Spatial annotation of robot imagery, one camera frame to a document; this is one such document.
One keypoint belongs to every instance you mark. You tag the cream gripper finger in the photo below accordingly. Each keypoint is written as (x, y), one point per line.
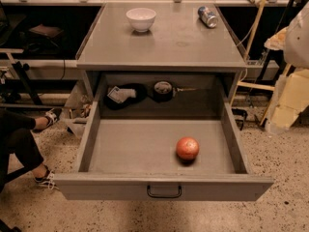
(277, 41)
(290, 98)

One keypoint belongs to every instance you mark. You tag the red apple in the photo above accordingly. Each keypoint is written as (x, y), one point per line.
(187, 148)

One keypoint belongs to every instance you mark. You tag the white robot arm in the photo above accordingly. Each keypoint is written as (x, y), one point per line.
(296, 49)

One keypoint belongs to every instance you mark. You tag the grey cabinet counter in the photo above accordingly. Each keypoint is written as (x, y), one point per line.
(177, 42)

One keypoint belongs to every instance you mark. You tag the grey open top drawer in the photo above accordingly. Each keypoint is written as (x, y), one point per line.
(117, 159)

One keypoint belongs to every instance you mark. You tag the blue silver soda can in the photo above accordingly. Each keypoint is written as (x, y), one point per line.
(207, 16)

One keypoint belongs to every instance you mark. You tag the white ceramic bowl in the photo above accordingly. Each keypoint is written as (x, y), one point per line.
(141, 19)

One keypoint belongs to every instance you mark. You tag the black stand left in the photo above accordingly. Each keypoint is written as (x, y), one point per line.
(21, 72)

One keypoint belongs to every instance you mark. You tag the seated person in black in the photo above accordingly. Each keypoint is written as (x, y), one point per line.
(16, 138)

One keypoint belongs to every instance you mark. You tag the black drawer handle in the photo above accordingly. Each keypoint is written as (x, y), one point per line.
(164, 192)

